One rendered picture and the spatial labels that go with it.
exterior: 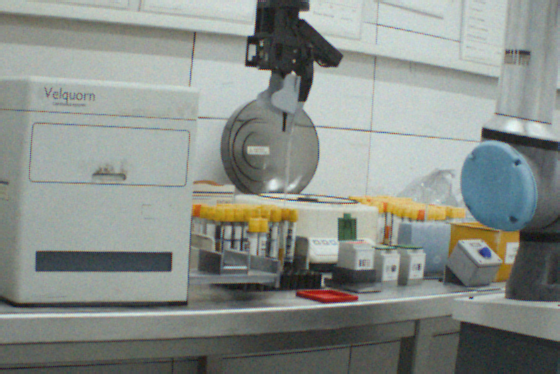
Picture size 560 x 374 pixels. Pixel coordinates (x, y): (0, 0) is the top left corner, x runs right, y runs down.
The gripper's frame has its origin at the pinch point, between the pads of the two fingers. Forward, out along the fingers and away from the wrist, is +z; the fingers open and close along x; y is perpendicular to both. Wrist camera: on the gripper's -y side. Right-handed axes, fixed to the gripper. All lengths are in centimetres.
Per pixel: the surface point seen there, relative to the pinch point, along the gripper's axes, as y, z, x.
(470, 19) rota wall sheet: -99, -33, -51
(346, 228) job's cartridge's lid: -11.5, 16.2, 2.5
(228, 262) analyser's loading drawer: 14.9, 20.9, 6.9
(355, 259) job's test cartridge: -9.7, 20.7, 7.4
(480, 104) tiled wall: -107, -11, -53
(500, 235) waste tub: -44.2, 16.9, 9.8
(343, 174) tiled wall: -58, 10, -52
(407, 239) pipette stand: -29.8, 18.7, -1.1
